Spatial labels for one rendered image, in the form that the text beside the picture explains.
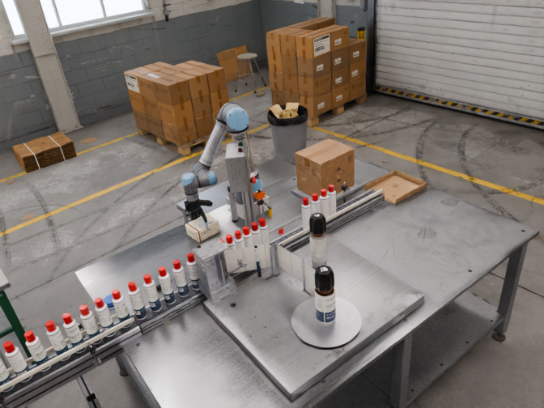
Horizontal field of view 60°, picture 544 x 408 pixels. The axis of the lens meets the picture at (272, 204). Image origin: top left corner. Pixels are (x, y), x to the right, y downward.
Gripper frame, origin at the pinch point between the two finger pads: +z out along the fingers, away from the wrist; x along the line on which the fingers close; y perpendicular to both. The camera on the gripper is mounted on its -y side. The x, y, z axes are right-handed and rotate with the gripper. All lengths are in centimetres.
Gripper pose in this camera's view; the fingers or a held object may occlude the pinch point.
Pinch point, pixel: (201, 225)
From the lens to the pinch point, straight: 283.4
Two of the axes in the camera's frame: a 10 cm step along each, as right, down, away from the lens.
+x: 6.6, 3.4, -6.7
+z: 1.1, 8.4, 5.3
